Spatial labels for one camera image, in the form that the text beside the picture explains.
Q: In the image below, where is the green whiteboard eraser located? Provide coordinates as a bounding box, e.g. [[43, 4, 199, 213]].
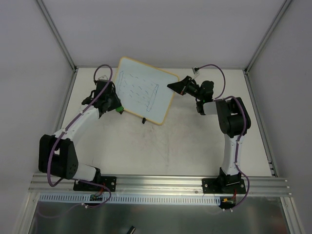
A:
[[115, 106, 124, 114]]

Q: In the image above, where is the yellow framed whiteboard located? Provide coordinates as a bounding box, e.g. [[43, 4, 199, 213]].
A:
[[114, 57, 179, 125]]

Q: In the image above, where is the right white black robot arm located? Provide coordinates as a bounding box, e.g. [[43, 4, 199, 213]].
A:
[[167, 76, 251, 193]]

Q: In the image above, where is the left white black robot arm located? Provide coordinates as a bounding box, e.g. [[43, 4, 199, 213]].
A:
[[38, 79, 123, 190]]

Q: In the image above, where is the small black object bottom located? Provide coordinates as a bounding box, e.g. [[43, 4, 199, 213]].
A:
[[127, 226, 136, 234]]

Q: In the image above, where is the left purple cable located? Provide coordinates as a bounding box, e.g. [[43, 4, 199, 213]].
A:
[[36, 64, 114, 218]]

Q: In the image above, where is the purple cable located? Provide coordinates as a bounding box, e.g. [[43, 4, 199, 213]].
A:
[[196, 63, 250, 211], [36, 64, 114, 218]]

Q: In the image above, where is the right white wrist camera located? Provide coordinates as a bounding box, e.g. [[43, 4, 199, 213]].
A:
[[192, 67, 199, 79]]

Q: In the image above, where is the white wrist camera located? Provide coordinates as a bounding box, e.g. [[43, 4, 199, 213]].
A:
[[98, 75, 109, 80], [192, 67, 199, 79]]

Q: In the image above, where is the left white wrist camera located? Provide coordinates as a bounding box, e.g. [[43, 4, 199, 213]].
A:
[[98, 75, 109, 80]]

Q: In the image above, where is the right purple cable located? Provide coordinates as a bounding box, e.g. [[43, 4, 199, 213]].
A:
[[196, 63, 250, 211]]

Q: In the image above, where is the left aluminium frame post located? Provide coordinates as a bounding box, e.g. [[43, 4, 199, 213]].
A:
[[36, 0, 78, 73]]

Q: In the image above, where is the aluminium frame post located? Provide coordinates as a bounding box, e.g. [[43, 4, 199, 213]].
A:
[[36, 0, 78, 73], [244, 0, 293, 74]]

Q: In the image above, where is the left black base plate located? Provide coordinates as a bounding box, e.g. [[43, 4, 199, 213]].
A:
[[73, 175, 117, 192]]

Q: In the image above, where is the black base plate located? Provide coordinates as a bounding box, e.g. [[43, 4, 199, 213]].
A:
[[201, 178, 247, 195], [73, 175, 117, 192]]

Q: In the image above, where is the aluminium mounting rail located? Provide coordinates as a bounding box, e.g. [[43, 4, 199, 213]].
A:
[[28, 173, 293, 197]]

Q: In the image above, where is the right aluminium frame post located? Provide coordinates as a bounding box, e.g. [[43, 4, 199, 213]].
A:
[[244, 0, 293, 74]]

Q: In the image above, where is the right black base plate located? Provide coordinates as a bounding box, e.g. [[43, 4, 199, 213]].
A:
[[201, 178, 247, 195]]

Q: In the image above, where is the slotted white cable duct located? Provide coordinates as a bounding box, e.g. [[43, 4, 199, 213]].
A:
[[39, 193, 221, 206]]

